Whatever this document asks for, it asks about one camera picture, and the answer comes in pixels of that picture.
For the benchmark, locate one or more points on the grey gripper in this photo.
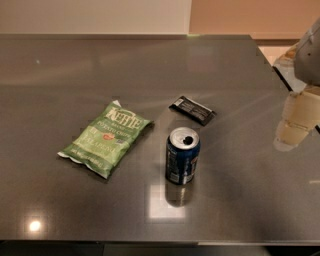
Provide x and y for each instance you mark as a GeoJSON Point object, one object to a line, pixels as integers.
{"type": "Point", "coordinates": [308, 60]}

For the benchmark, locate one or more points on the blue pepsi can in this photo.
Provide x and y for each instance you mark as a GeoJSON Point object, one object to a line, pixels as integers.
{"type": "Point", "coordinates": [182, 152]}

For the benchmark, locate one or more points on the black snack bar wrapper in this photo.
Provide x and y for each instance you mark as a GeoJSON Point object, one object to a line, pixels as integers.
{"type": "Point", "coordinates": [193, 110]}

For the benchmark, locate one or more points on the green kettle chips bag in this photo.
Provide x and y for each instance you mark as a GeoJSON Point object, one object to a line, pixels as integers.
{"type": "Point", "coordinates": [104, 142]}

